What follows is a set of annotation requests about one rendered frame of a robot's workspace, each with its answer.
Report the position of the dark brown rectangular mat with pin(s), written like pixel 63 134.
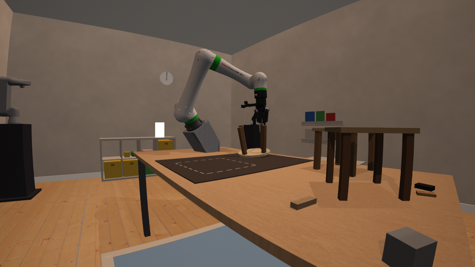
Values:
pixel 211 168

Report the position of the knocked-over wooden stool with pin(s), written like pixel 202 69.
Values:
pixel 254 152

